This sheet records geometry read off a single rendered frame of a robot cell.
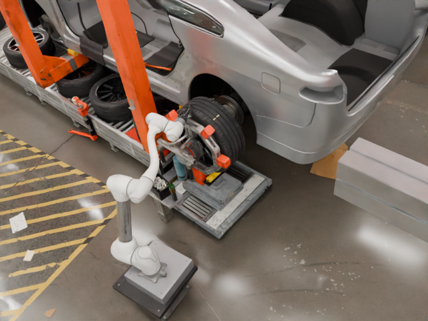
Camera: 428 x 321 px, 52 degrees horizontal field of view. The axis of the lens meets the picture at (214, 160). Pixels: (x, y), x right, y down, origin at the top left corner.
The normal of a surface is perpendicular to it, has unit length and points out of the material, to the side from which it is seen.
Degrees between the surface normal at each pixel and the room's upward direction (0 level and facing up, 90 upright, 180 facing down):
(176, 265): 0
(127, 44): 90
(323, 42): 22
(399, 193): 90
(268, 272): 0
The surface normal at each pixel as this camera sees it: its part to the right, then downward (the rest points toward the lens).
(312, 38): 0.18, -0.48
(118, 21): 0.75, 0.42
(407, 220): -0.66, 0.59
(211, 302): -0.11, -0.69
